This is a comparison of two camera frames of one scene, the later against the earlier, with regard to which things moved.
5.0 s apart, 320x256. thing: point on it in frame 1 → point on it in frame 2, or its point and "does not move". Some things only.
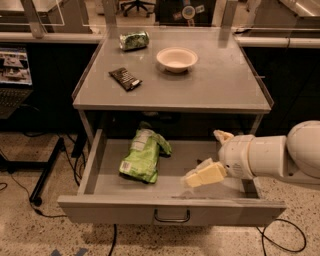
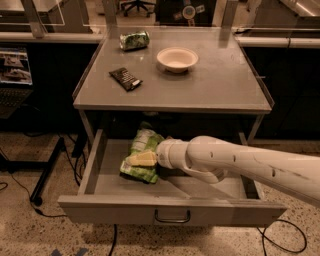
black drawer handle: x=172 y=220 does not move
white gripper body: x=235 y=156 → x=165 y=154
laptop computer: x=16 y=84 does not move
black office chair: x=137 y=4 does not move
